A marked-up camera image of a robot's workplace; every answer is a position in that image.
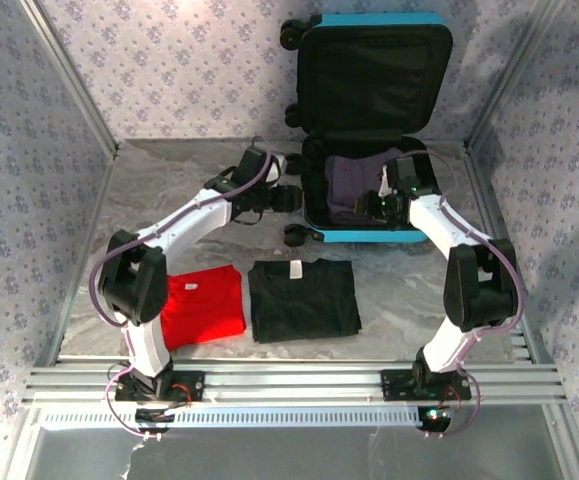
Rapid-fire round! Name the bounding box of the aluminium table side rail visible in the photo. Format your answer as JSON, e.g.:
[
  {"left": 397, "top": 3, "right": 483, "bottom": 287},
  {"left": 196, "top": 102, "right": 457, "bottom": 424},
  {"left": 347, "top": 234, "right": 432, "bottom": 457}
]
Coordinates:
[
  {"left": 462, "top": 143, "right": 541, "bottom": 365},
  {"left": 47, "top": 149, "right": 121, "bottom": 366}
]

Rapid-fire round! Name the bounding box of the blue hard-shell suitcase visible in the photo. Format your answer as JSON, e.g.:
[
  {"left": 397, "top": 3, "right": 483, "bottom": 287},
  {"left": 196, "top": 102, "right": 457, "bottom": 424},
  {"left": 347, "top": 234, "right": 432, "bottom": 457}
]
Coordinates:
[{"left": 278, "top": 12, "right": 454, "bottom": 245}]

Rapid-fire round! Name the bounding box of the aluminium frame post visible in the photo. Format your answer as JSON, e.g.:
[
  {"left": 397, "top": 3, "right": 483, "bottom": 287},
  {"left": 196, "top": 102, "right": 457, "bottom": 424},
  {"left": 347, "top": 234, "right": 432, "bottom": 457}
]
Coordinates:
[
  {"left": 462, "top": 0, "right": 569, "bottom": 150},
  {"left": 18, "top": 0, "right": 123, "bottom": 159}
]

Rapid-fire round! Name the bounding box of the red t-shirt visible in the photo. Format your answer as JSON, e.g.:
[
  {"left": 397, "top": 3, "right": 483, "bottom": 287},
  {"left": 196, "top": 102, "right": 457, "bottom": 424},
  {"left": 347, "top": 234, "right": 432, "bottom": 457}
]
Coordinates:
[{"left": 161, "top": 266, "right": 248, "bottom": 351}]

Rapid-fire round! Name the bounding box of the black t-shirt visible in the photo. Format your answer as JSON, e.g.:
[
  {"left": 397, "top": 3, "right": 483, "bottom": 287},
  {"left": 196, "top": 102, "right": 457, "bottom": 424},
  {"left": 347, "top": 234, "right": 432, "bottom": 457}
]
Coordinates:
[{"left": 247, "top": 258, "right": 363, "bottom": 344}]

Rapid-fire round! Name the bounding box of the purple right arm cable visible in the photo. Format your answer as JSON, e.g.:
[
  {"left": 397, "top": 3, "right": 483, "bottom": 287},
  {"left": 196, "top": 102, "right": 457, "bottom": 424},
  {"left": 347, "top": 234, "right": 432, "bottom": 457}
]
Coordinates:
[{"left": 406, "top": 148, "right": 527, "bottom": 441}]

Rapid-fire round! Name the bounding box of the white slotted cable duct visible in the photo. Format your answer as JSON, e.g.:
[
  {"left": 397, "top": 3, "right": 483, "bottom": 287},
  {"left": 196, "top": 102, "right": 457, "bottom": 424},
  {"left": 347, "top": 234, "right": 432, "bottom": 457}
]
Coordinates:
[{"left": 42, "top": 405, "right": 423, "bottom": 429}]

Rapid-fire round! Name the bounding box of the purple garment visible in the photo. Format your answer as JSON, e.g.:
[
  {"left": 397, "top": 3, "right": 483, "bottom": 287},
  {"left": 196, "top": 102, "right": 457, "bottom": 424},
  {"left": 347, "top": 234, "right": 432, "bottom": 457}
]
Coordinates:
[{"left": 325, "top": 147, "right": 405, "bottom": 226}]

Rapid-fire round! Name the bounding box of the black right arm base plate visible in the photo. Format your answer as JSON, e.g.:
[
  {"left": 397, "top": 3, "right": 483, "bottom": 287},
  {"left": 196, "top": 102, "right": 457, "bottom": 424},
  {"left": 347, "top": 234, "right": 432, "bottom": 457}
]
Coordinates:
[{"left": 379, "top": 368, "right": 473, "bottom": 401}]

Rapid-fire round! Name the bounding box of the black controller board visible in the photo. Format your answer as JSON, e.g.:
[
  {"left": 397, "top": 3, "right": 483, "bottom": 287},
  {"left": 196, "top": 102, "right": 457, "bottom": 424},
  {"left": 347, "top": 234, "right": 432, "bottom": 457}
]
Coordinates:
[{"left": 415, "top": 405, "right": 453, "bottom": 434}]

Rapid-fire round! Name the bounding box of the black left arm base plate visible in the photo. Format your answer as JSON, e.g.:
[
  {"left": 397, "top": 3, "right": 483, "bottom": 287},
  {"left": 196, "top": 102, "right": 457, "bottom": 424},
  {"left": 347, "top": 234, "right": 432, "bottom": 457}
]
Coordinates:
[{"left": 113, "top": 370, "right": 206, "bottom": 404}]

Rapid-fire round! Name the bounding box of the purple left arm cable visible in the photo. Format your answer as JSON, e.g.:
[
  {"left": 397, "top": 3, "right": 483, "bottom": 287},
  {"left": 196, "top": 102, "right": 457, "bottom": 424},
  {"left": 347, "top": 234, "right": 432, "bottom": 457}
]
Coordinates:
[{"left": 91, "top": 134, "right": 275, "bottom": 442}]

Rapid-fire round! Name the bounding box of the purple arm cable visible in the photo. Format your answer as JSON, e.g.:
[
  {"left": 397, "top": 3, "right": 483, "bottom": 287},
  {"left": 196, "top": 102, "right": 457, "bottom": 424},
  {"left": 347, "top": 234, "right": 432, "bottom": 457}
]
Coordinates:
[
  {"left": 406, "top": 148, "right": 527, "bottom": 441},
  {"left": 91, "top": 134, "right": 275, "bottom": 442}
]

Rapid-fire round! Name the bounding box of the aluminium mounting rail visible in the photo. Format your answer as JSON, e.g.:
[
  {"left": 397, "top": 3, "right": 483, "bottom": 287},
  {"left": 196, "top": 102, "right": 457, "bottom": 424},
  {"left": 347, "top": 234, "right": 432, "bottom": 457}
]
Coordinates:
[{"left": 23, "top": 357, "right": 568, "bottom": 406}]

